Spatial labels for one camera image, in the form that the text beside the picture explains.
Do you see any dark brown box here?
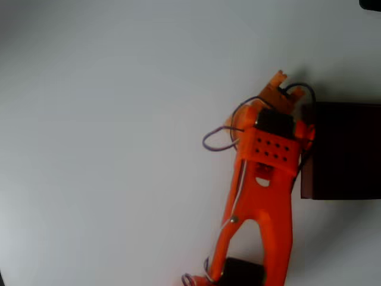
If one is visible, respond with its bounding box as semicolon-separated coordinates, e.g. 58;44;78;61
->
300;101;381;201

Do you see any black object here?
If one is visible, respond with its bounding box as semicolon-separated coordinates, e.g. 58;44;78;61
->
358;0;381;13

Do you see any purple cable loop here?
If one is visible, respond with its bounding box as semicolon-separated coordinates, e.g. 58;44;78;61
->
202;126;245;153

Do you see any white cable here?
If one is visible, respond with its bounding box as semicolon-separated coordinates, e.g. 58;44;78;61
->
220;159;247;231

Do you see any purple coiled cable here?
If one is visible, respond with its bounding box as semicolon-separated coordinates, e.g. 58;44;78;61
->
181;257;216;286

